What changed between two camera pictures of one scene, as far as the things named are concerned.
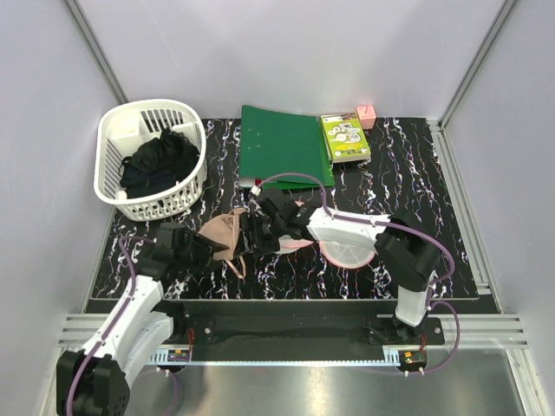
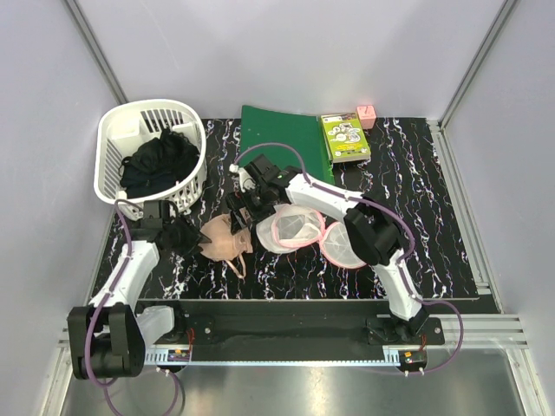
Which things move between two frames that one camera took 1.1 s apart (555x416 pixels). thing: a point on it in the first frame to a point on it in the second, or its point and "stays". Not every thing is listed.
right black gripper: [251, 223] to [239, 199]
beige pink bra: [224, 230] stays
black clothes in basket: [157, 163] stays
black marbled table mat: [408, 182] stays
